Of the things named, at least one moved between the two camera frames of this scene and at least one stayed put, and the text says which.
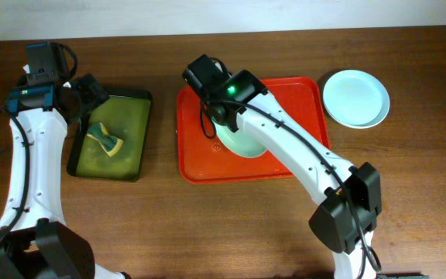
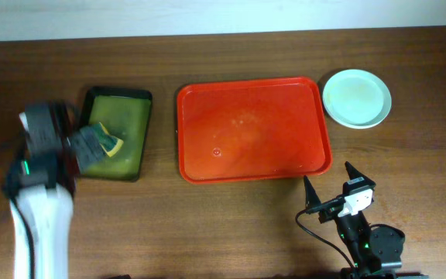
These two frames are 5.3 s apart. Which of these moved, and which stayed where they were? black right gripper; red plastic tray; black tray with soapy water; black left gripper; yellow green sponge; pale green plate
Moved: black left gripper; pale green plate; black right gripper
Stayed: yellow green sponge; red plastic tray; black tray with soapy water
